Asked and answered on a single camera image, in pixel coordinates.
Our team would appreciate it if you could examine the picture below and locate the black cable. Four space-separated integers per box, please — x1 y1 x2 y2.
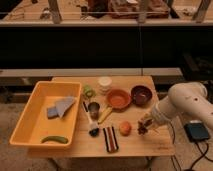
169 123 213 171

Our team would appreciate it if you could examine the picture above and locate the orange fruit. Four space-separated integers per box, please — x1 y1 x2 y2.
119 121 132 136

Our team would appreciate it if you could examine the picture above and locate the blue sponge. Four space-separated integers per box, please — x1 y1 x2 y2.
47 106 58 119

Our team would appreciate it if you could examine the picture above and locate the green cucumber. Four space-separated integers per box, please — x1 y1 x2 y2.
41 136 69 144

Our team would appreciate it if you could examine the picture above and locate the grey blue cloth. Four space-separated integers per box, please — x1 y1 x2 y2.
55 96 75 118

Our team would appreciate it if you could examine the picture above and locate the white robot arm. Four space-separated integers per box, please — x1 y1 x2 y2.
138 82 213 135

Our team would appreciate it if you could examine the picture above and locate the black foot pedal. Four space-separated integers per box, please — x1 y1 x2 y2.
184 123 210 142

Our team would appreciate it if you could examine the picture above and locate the yellow banana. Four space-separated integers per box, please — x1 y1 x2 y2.
98 107 113 124

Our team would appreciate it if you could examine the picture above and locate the white handled brush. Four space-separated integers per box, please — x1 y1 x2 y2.
82 100 101 138

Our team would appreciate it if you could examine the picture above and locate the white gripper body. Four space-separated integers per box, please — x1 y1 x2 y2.
138 113 159 134

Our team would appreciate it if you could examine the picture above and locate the metal cup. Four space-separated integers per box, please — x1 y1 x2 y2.
88 102 100 120

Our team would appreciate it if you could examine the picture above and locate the white lidded jar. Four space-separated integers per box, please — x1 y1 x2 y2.
98 77 112 94

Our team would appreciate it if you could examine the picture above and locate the green tape roll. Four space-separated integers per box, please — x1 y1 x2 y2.
83 85 96 99

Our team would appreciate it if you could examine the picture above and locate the yellow plastic bin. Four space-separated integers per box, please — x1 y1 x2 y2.
10 81 82 149

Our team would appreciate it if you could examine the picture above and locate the orange bowl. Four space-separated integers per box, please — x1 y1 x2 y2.
106 89 131 110

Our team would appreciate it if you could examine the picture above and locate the dark purple grapes bunch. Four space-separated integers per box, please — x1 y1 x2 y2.
138 120 152 134

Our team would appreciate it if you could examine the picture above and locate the dark maroon bowl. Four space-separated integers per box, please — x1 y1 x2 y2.
131 85 152 106

